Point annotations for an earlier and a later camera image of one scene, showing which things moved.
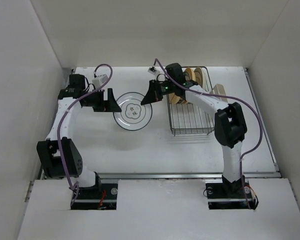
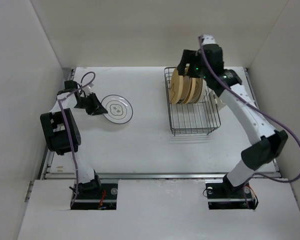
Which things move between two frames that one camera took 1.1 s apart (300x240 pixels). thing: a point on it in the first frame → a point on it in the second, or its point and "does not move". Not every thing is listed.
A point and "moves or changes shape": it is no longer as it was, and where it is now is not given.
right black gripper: [153, 95] → [189, 57]
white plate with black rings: [134, 116] moves or changes shape
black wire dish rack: [186, 118] does not move
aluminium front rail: [264, 175] does not move
